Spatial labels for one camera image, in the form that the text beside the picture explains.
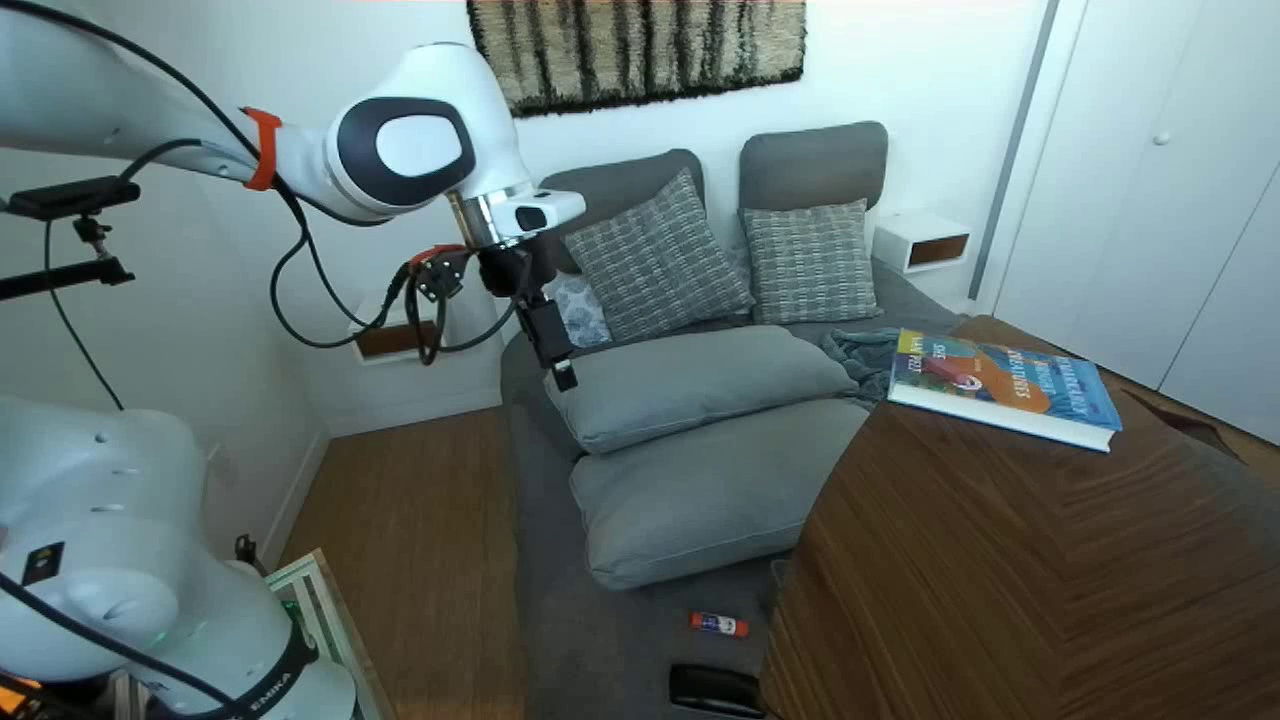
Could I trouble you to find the left grey checked cushion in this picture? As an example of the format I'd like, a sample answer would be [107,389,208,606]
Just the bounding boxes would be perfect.
[567,172,750,343]

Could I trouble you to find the grey bed cover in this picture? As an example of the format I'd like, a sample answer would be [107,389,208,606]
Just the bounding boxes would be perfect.
[496,254,963,720]

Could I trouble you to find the white wardrobe doors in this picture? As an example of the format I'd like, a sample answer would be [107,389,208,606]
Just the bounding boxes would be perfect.
[988,0,1280,441]

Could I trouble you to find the white framed robot base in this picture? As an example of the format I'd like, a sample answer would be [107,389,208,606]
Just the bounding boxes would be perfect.
[266,548,392,720]

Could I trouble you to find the colourful blue hardcover book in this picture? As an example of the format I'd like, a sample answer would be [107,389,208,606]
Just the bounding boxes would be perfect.
[889,327,1123,453]

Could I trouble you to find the teal knitted blanket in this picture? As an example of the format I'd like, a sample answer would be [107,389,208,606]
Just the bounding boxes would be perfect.
[819,327,900,405]

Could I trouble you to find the black phone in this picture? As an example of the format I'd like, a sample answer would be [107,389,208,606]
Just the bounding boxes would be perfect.
[666,665,758,717]

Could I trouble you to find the upper grey plain pillow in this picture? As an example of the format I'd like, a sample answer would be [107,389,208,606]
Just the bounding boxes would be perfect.
[542,323,852,456]

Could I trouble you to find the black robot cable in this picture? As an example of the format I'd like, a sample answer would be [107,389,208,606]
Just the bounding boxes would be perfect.
[262,176,525,372]

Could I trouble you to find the right grey checked cushion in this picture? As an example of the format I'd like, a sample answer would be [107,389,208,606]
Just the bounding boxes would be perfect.
[742,200,881,323]

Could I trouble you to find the lower grey plain pillow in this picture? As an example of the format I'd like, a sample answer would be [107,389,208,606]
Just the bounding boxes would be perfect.
[567,402,868,591]

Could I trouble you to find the wooden side table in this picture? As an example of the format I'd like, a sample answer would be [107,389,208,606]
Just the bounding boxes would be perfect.
[763,397,1280,720]

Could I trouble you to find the white wall shelf box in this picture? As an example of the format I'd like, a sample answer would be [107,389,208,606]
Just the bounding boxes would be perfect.
[871,217,966,277]

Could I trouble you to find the shaggy wall hanging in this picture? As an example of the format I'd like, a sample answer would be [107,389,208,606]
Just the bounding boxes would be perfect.
[467,0,807,118]

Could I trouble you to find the right grey headrest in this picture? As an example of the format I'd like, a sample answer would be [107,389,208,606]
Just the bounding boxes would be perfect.
[741,120,889,210]

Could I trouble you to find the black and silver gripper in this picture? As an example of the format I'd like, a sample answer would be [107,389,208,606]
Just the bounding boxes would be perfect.
[459,188,588,393]

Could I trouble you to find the left grey headrest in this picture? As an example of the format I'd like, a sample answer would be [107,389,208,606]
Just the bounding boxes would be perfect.
[538,149,702,273]

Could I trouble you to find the small red and blue object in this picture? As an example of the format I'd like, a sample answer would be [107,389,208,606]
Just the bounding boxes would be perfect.
[687,612,750,640]

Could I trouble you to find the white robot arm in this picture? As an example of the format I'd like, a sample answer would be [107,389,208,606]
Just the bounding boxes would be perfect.
[0,0,585,720]

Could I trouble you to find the grey checked cushion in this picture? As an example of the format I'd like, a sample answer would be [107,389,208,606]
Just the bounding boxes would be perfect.
[742,200,881,323]
[567,172,750,343]

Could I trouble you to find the grey plain pillow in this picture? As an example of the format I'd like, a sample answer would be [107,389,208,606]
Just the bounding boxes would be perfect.
[567,402,868,591]
[542,323,852,456]

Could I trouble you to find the grey headrest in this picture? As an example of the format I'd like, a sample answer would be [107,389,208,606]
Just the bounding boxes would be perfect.
[538,149,702,273]
[741,120,889,210]

